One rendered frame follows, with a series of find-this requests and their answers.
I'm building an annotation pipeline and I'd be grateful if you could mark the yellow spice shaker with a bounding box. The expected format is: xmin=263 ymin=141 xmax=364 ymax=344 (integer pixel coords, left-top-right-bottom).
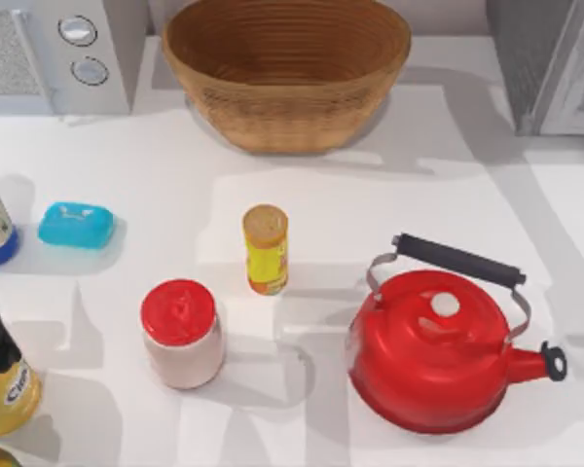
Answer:
xmin=242 ymin=204 xmax=290 ymax=297

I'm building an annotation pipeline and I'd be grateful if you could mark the white jar with red lid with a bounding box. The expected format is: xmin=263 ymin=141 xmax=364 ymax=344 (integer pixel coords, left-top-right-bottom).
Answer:
xmin=140 ymin=278 xmax=226 ymax=391

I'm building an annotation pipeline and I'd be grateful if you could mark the brown woven basket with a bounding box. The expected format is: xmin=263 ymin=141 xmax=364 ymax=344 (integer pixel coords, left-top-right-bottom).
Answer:
xmin=162 ymin=0 xmax=413 ymax=156

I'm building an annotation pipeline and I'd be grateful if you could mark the red kettle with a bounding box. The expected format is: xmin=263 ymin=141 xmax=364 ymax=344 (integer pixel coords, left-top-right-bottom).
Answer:
xmin=346 ymin=233 xmax=568 ymax=435

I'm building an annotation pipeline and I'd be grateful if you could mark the blue soap bar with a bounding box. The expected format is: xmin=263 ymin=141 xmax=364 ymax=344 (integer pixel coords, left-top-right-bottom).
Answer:
xmin=36 ymin=200 xmax=116 ymax=250

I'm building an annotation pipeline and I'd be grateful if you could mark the white microwave knob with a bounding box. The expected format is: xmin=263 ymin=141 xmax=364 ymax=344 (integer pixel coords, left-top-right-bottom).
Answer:
xmin=70 ymin=55 xmax=110 ymax=87
xmin=57 ymin=15 xmax=99 ymax=46

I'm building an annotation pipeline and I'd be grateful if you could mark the pale microwave oven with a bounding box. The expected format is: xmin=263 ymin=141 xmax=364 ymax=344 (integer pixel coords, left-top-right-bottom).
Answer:
xmin=0 ymin=0 xmax=150 ymax=117

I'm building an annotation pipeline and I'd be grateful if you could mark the yellow bottle with label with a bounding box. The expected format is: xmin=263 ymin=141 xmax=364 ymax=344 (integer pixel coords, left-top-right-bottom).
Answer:
xmin=0 ymin=357 xmax=44 ymax=438

